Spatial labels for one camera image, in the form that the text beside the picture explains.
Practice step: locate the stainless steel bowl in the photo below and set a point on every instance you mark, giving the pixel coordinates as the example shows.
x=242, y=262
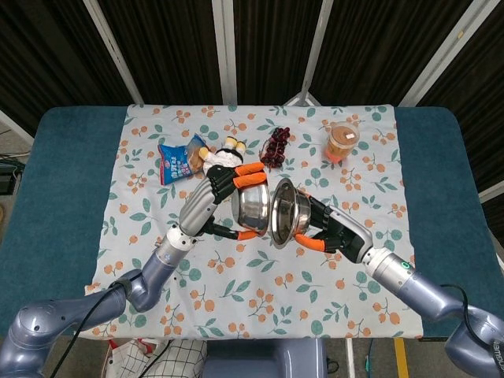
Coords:
x=285, y=216
x=252, y=208

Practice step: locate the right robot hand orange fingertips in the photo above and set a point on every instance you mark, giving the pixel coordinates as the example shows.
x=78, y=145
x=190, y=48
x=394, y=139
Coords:
x=346, y=236

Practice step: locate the blue-grey robot torso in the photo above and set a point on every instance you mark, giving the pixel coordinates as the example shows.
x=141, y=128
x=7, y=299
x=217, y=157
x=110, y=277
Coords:
x=264, y=360

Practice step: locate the blue snack bag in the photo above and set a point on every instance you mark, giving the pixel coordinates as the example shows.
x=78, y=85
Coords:
x=175, y=163

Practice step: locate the dark red grape bunch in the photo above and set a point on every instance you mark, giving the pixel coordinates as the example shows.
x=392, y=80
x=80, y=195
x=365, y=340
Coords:
x=275, y=147

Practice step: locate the clear jar orange base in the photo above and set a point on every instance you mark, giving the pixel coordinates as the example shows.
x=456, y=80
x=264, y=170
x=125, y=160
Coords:
x=343, y=141

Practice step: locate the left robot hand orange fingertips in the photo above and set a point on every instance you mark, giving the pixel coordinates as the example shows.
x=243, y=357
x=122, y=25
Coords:
x=197, y=208

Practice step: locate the floral orange fruit tablecloth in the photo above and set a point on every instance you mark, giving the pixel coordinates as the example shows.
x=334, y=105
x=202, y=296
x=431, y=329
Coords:
x=256, y=291

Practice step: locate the white frame post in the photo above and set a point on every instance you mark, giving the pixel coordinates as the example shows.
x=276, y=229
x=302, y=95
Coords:
x=225, y=51
x=114, y=55
x=318, y=47
x=441, y=55

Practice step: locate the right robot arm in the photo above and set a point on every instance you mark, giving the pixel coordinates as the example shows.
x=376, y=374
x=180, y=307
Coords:
x=393, y=271

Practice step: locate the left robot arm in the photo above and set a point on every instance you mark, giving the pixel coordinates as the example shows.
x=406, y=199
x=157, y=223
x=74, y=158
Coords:
x=157, y=264

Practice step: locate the teal table cover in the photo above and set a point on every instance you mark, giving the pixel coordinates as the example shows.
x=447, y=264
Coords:
x=59, y=177

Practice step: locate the white checkered bag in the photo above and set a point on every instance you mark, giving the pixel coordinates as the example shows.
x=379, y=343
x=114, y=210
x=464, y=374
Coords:
x=177, y=358

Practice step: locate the plush doll black head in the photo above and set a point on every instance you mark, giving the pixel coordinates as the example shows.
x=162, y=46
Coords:
x=224, y=157

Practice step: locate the white frame bar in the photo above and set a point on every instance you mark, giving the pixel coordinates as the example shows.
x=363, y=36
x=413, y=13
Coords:
x=492, y=191
x=15, y=126

